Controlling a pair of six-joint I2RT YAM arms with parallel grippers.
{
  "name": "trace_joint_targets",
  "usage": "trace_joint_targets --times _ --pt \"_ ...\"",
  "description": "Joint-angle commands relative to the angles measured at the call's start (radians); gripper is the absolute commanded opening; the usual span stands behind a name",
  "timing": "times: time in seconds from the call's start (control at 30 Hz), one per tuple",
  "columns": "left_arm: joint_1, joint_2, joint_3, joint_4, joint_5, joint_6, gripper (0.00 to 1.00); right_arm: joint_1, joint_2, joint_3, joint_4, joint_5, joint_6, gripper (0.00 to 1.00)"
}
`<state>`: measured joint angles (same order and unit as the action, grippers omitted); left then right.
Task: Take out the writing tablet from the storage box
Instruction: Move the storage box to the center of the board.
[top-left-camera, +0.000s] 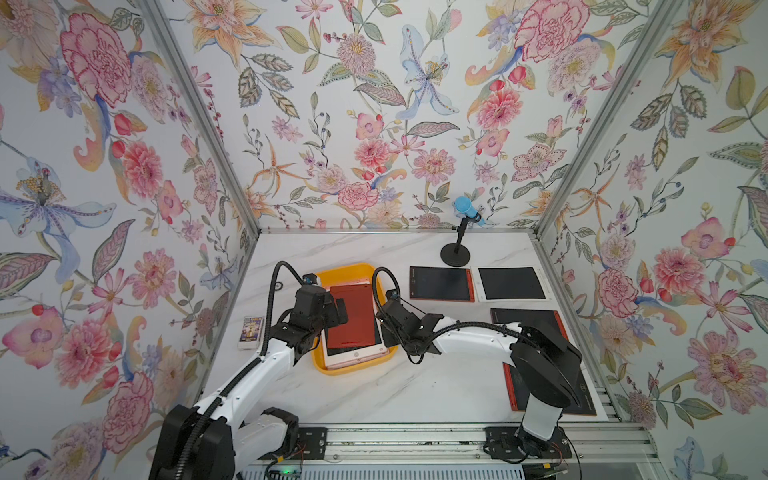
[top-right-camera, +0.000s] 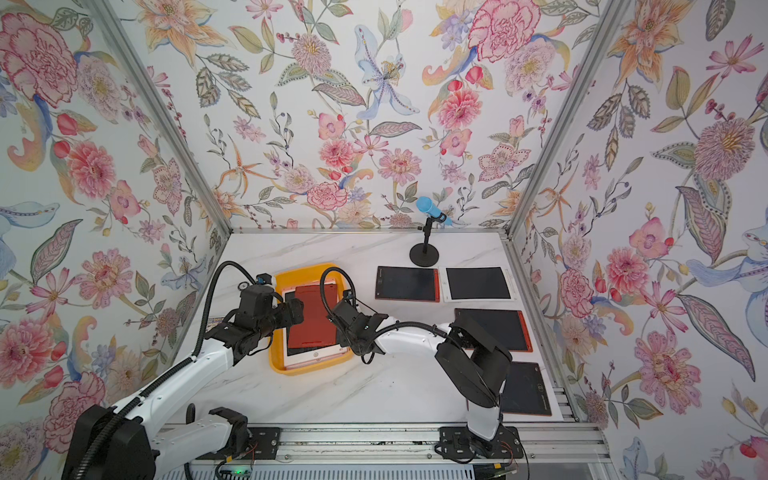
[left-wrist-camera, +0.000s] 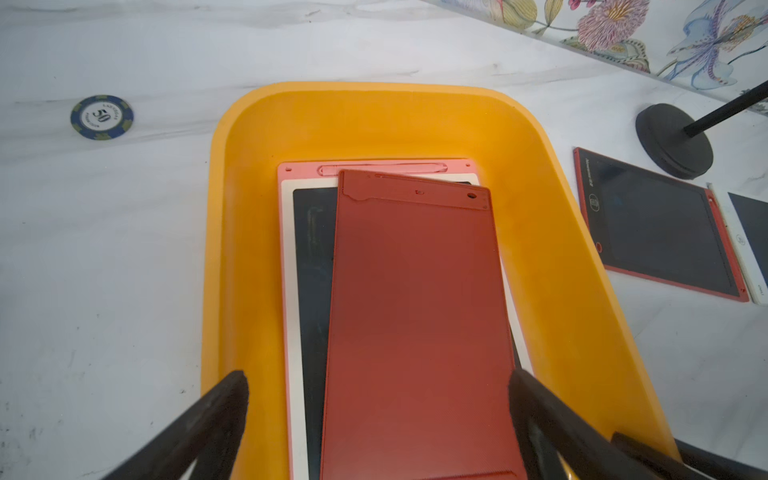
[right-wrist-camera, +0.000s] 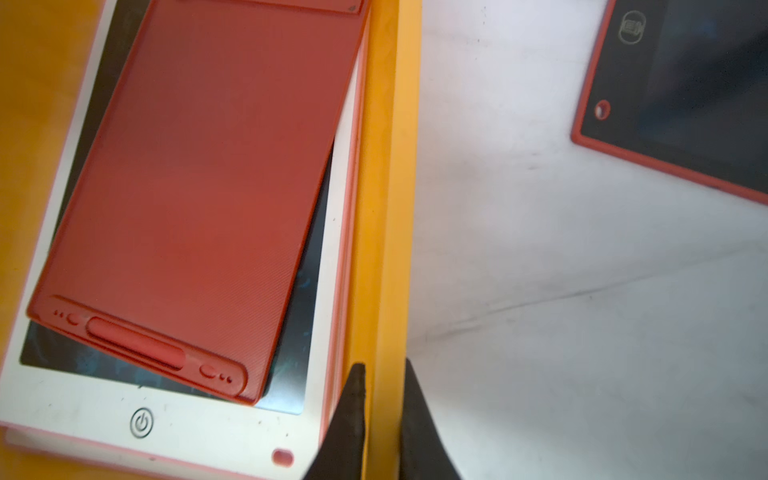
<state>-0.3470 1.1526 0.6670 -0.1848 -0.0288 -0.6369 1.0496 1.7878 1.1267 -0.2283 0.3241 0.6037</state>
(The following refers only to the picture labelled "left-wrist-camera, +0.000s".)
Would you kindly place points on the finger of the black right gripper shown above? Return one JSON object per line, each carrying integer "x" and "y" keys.
{"x": 695, "y": 463}

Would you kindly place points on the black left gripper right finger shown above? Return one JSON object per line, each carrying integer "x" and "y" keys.
{"x": 537, "y": 413}

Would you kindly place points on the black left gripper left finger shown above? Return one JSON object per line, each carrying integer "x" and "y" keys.
{"x": 203, "y": 441}

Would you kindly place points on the red writing tablet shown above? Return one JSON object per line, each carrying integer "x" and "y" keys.
{"x": 655, "y": 227}
{"x": 420, "y": 348}

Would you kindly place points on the white writing tablet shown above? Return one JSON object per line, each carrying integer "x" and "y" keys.
{"x": 745, "y": 218}

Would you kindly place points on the yellow plastic storage box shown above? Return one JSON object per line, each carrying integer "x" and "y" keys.
{"x": 578, "y": 340}

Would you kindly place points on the pink writing tablet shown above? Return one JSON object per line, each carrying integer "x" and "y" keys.
{"x": 308, "y": 209}

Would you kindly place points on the black microphone stand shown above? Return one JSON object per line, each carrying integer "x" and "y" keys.
{"x": 677, "y": 143}

